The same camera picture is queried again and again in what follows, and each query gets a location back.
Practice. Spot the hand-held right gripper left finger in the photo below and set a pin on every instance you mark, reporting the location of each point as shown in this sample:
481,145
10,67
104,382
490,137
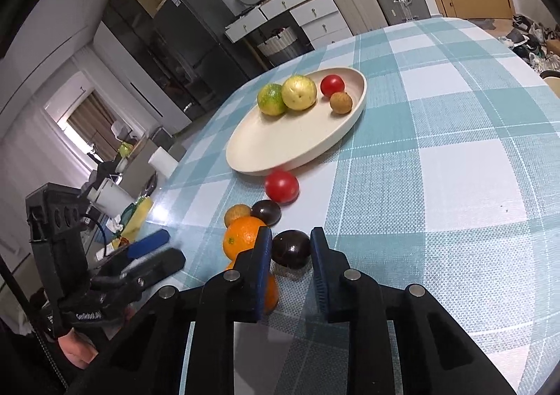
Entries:
261,277

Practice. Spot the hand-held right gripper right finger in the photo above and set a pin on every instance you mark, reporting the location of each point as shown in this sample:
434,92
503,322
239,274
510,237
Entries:
318,281

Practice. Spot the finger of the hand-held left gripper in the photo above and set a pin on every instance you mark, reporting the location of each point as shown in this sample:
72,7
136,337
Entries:
148,242
162,263

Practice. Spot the dark purple plum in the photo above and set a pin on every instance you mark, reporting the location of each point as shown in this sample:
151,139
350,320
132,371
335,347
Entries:
266,212
291,249

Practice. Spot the cream round plate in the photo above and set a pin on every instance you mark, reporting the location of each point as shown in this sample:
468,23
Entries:
302,132

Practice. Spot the green lime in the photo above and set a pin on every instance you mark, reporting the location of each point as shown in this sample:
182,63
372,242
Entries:
271,100

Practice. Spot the small brown longan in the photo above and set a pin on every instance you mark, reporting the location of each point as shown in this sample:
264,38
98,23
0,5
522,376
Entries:
341,102
237,214

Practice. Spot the yellow lemon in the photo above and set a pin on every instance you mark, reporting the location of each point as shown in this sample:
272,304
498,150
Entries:
299,92

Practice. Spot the red tomato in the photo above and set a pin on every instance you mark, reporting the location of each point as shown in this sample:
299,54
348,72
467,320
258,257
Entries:
282,187
332,85

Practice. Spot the person's left hand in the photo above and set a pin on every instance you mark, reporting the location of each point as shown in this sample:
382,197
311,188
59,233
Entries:
78,349

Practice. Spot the orange tangerine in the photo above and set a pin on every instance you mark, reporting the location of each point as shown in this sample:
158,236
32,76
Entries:
272,294
240,239

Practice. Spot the yellow sponge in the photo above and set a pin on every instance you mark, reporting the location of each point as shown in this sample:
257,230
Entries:
135,220

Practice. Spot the white paper towel roll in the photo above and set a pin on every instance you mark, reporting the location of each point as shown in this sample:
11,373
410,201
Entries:
162,162

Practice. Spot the brown curtain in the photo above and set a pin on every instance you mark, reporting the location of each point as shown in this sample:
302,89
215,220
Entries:
92,123

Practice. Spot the dark glass cabinet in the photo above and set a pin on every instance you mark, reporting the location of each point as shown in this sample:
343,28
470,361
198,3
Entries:
131,40

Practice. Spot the dark grey refrigerator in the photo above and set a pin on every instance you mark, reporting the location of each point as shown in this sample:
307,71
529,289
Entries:
197,49

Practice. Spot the white woven basket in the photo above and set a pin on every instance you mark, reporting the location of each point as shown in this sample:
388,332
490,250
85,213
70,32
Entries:
280,45

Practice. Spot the white drawer desk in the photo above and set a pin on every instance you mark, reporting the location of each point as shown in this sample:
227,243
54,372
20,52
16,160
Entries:
306,14

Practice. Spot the cream trash bin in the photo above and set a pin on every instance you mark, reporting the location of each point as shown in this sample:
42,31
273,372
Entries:
553,84

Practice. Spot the pile of shoes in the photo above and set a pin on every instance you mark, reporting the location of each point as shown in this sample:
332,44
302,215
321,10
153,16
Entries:
531,42

